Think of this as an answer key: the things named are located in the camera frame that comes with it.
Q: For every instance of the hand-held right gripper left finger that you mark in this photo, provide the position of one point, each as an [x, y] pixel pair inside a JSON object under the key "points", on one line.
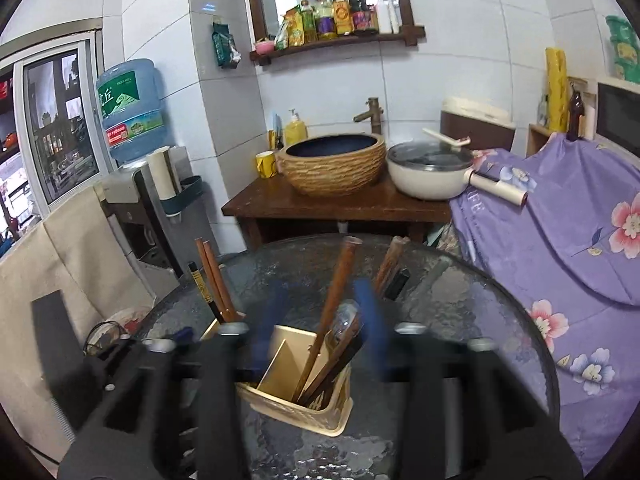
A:
{"points": [[267, 330]]}

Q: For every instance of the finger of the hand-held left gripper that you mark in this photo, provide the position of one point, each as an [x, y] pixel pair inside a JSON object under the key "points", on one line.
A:
{"points": [[182, 334]]}

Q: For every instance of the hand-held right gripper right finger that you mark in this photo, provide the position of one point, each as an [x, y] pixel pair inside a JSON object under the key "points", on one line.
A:
{"points": [[372, 330]]}

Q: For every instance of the beige perforated utensil holder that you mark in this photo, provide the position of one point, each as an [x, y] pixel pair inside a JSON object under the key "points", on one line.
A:
{"points": [[292, 360]]}

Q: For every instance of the black chopstick with gold band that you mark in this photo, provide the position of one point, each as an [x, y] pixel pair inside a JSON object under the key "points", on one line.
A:
{"points": [[399, 284], [202, 290]]}

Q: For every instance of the large metal spoon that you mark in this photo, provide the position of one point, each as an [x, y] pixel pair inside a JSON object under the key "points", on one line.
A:
{"points": [[330, 360]]}

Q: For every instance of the reddish brown wooden chopstick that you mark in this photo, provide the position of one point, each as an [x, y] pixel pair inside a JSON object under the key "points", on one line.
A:
{"points": [[335, 290], [206, 270], [216, 272]]}

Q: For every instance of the beige cloth cover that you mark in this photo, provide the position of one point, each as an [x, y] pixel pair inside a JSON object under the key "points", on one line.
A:
{"points": [[30, 285]]}

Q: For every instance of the dark wooden washstand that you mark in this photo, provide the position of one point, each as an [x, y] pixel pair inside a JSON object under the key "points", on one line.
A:
{"points": [[260, 205]]}

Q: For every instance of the teal white cup holder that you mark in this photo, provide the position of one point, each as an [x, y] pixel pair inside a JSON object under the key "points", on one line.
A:
{"points": [[185, 200]]}

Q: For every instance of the grey water dispenser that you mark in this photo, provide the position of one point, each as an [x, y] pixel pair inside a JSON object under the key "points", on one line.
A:
{"points": [[130, 210]]}

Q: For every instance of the white pot with glass lid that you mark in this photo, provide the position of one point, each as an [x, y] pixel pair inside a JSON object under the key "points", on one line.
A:
{"points": [[425, 180]]}

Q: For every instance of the yellow mug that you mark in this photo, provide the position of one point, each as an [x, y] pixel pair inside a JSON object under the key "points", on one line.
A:
{"points": [[266, 165]]}

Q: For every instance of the beige paper cup stack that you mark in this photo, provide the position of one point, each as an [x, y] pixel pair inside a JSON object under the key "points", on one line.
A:
{"points": [[162, 170]]}

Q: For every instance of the woven pattern wash basin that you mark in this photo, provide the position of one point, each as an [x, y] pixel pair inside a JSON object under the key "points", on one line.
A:
{"points": [[330, 170]]}

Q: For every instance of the purple floral cloth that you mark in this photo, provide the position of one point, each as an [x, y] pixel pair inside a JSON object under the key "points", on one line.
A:
{"points": [[550, 240]]}

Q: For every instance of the yellow soap pump bottle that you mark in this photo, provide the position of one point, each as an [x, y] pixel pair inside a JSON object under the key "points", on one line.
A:
{"points": [[295, 132]]}

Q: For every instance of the white ladle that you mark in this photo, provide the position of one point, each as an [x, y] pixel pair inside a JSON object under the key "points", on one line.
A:
{"points": [[445, 137]]}

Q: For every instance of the brass faucet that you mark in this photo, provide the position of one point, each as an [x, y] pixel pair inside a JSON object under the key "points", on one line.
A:
{"points": [[372, 112]]}

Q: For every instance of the brown appliance with white lid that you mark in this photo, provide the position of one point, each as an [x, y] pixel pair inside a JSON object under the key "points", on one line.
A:
{"points": [[475, 127]]}

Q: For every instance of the blue water jug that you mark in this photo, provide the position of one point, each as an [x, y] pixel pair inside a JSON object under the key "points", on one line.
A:
{"points": [[132, 110]]}

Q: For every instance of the light wooden crate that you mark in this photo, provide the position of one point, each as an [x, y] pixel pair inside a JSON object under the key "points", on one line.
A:
{"points": [[537, 142]]}

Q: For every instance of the pink bowl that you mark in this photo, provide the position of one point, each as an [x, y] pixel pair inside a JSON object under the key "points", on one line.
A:
{"points": [[264, 47]]}

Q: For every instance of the green hanging packet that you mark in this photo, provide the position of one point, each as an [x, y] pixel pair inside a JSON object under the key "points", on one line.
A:
{"points": [[226, 45]]}

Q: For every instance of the dark brown bottle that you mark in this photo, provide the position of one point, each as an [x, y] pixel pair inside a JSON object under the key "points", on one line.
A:
{"points": [[575, 115]]}

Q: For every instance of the green yellow snack bag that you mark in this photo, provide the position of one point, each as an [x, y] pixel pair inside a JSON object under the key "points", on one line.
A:
{"points": [[292, 30]]}

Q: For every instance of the green label oil bottle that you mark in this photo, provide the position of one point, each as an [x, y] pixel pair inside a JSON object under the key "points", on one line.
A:
{"points": [[309, 25]]}

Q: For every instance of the purple label oil bottle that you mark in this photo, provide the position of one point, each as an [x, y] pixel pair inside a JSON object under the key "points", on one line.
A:
{"points": [[326, 22]]}

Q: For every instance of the white plastic bottle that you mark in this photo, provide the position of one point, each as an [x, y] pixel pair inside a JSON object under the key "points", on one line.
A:
{"points": [[387, 17]]}

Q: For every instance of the yellow cooking oil bottle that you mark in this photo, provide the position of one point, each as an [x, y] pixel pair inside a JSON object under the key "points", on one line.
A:
{"points": [[342, 15]]}

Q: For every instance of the dark sauce bottle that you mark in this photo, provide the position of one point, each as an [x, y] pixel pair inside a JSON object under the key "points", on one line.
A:
{"points": [[362, 10]]}

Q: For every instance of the white microwave oven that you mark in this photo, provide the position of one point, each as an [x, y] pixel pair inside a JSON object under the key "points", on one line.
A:
{"points": [[620, 115]]}

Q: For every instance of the green packets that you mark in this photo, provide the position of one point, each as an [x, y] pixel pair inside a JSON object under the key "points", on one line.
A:
{"points": [[622, 50]]}

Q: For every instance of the aluminium frame window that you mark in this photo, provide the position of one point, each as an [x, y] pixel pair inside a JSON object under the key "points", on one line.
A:
{"points": [[55, 120]]}

